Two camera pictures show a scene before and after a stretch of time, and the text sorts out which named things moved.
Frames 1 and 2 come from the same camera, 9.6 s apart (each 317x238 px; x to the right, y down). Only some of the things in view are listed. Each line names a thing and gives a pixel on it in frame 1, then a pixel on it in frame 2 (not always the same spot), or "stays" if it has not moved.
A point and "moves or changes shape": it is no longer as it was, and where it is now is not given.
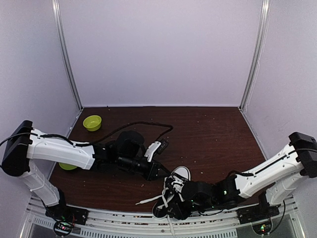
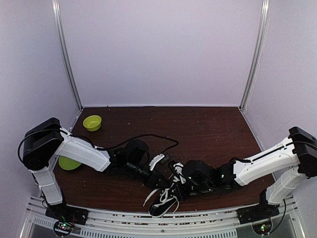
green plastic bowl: x=92 y=123 stays
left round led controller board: x=63 y=228 stays
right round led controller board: x=263 y=228 stays
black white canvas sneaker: x=172 y=194 moves or changes shape
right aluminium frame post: x=261 y=33 stays
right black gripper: x=180 y=213 -> x=185 y=197
